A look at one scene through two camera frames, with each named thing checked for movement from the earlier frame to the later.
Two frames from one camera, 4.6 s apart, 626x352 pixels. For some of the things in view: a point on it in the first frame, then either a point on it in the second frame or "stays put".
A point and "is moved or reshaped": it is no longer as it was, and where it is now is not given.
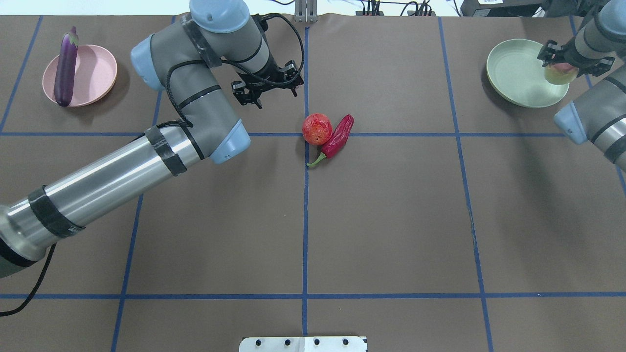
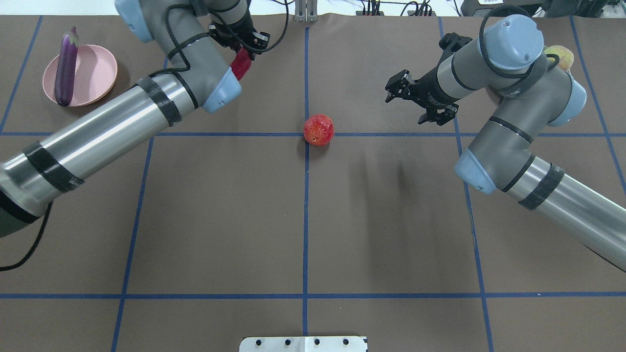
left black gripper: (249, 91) to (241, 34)
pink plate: (96, 73) stays put
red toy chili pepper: (339, 138) is moved or reshaped
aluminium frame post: (305, 11) stays put
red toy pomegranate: (317, 129) stays put
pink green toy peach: (560, 73) is moved or reshaped
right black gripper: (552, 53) to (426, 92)
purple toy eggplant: (65, 68) stays put
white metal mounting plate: (303, 344) stays put
